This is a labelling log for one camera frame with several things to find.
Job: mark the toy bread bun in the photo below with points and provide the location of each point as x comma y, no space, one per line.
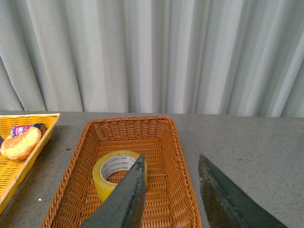
20,147

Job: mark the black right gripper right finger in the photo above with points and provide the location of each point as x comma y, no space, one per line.
228,206

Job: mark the grey pleated curtain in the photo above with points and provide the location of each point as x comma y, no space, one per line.
236,57

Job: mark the yellow packing tape roll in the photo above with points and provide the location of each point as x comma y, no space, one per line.
121,170

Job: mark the brown wicker basket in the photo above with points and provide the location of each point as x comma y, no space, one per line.
170,198

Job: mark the yellow woven basket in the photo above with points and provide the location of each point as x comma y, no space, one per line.
12,173

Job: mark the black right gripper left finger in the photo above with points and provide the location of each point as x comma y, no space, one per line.
125,205

